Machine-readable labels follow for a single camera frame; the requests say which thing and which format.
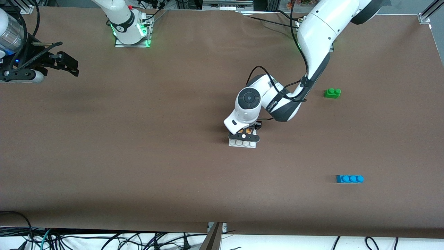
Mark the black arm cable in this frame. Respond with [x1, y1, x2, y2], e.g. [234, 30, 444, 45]
[246, 0, 311, 103]
[10, 0, 40, 68]

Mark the black looped floor cable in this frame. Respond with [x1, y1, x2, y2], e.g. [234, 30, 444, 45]
[0, 211, 34, 250]

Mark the white power strip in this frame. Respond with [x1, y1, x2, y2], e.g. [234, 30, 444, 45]
[202, 0, 254, 11]

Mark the black base cable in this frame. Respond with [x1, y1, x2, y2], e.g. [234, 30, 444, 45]
[273, 9, 301, 20]
[247, 15, 299, 28]
[143, 8, 170, 26]

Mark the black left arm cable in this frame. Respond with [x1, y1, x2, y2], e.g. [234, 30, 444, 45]
[246, 0, 311, 103]

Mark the blue three-stud block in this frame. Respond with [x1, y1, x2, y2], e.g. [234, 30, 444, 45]
[336, 175, 365, 184]

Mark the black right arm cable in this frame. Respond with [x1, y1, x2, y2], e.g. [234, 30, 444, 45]
[10, 0, 40, 68]

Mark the aluminium corner profile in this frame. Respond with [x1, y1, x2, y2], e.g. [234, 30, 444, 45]
[19, 0, 35, 14]
[418, 0, 444, 25]

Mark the teal floor cable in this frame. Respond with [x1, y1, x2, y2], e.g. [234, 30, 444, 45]
[39, 228, 52, 250]

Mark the white studded base plate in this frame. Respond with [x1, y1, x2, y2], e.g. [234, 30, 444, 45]
[228, 130, 257, 149]

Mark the brown table cover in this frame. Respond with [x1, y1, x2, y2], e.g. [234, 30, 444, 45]
[0, 6, 444, 240]

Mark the aluminium frame post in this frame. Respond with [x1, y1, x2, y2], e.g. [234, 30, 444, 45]
[199, 222, 228, 250]

